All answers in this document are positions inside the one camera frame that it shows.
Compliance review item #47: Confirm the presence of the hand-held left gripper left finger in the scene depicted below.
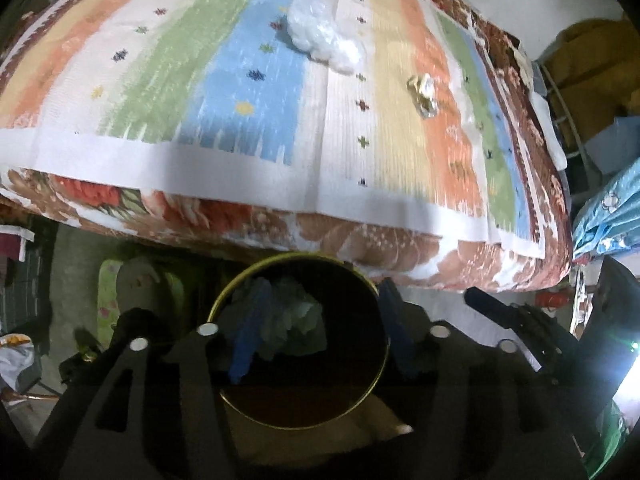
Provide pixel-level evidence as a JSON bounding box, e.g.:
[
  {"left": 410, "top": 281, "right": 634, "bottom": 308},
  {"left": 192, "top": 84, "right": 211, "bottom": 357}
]
[{"left": 30, "top": 277, "right": 274, "bottom": 480}]

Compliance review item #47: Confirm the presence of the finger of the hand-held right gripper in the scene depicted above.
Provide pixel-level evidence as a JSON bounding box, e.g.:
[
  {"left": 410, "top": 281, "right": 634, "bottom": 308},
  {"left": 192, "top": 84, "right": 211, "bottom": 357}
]
[{"left": 464, "top": 286, "right": 583, "bottom": 387}]

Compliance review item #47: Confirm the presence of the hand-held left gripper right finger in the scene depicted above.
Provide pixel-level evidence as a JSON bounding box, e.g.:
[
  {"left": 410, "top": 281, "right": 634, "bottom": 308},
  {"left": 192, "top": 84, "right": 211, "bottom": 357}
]
[{"left": 377, "top": 279, "right": 592, "bottom": 480}]

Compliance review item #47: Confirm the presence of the white tissue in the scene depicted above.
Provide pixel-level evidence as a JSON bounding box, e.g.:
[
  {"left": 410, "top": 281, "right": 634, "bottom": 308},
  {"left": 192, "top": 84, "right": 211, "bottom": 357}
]
[{"left": 259, "top": 275, "right": 329, "bottom": 362}]

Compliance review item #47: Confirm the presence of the dark bin with gold rim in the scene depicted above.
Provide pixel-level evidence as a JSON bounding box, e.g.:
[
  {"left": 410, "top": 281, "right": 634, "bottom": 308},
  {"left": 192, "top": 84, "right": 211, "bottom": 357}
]
[{"left": 205, "top": 252, "right": 392, "bottom": 432}]

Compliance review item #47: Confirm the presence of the blue printed cloth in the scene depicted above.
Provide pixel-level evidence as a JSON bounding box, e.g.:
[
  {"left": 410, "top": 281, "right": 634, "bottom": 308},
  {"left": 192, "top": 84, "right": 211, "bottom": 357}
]
[{"left": 571, "top": 159, "right": 640, "bottom": 262}]

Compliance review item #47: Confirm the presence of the striped colourful bed cover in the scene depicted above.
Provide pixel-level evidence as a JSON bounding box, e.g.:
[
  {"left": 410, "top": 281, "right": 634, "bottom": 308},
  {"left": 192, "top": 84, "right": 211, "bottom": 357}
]
[
  {"left": 0, "top": 0, "right": 574, "bottom": 295},
  {"left": 0, "top": 0, "right": 547, "bottom": 262}
]

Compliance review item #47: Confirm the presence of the green floral cloth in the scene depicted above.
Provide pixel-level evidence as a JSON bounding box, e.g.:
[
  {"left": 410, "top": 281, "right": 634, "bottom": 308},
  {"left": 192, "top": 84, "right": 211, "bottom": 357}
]
[{"left": 96, "top": 256, "right": 184, "bottom": 347}]

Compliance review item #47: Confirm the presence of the grey blue box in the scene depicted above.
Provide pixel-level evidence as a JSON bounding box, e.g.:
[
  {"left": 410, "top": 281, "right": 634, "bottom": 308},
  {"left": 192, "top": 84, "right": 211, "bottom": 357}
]
[{"left": 584, "top": 116, "right": 640, "bottom": 177}]

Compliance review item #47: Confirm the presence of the white plastic bag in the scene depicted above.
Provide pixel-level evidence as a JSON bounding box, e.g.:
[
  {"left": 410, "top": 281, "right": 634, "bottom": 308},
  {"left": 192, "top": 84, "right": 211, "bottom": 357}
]
[{"left": 0, "top": 332, "right": 37, "bottom": 392}]

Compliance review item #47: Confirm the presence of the yellow brown bag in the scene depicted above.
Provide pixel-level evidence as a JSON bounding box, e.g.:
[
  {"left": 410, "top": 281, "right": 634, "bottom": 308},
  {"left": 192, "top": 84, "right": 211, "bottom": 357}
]
[{"left": 542, "top": 18, "right": 640, "bottom": 128}]

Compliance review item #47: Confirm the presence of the small clear crumpled wrapper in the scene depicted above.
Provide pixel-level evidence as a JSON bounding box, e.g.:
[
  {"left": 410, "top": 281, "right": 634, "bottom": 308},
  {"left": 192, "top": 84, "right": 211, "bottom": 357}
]
[{"left": 406, "top": 73, "right": 440, "bottom": 120}]

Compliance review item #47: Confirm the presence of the clear plastic bag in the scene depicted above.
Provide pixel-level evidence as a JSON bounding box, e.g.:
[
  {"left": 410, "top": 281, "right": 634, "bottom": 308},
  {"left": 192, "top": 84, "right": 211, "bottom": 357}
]
[{"left": 286, "top": 0, "right": 367, "bottom": 69}]

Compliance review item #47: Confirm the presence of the white wire rack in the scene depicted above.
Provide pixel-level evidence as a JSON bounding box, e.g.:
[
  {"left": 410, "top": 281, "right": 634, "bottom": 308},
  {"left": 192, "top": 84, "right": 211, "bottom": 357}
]
[{"left": 536, "top": 59, "right": 587, "bottom": 202}]

